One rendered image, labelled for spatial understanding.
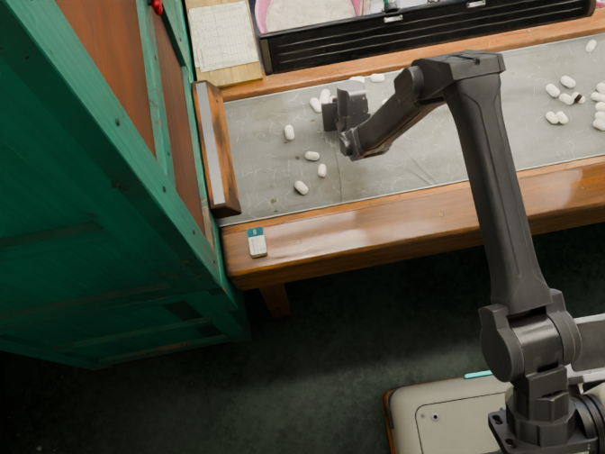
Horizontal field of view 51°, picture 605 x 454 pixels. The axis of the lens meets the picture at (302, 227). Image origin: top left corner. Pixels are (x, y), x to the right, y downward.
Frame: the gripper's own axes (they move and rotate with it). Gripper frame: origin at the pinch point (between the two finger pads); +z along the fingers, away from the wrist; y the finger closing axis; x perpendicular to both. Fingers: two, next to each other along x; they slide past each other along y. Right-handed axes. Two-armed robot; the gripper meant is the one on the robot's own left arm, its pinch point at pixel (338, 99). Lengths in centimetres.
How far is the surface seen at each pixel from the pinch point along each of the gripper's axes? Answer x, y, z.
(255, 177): 10.7, 22.1, -10.7
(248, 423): 100, 39, -2
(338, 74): -4.7, -1.0, 3.7
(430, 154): 11.7, -18.0, -11.8
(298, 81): -4.6, 8.6, 3.6
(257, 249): 18.9, 23.7, -27.4
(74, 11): -44, 33, -75
